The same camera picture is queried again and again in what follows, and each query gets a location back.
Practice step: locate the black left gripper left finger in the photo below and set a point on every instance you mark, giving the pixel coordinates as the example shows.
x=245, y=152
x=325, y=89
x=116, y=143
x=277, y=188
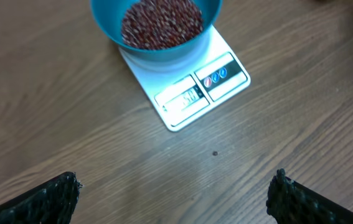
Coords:
x=54, y=201

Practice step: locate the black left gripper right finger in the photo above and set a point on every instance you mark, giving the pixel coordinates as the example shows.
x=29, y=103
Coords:
x=290, y=202

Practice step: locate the white digital kitchen scale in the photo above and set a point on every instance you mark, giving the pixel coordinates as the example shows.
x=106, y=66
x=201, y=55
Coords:
x=184, y=89

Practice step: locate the blue metal bowl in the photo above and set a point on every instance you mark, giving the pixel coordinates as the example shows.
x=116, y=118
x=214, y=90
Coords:
x=108, y=14

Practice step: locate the red beans in bowl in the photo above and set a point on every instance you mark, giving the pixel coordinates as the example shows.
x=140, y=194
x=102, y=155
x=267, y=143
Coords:
x=161, y=24

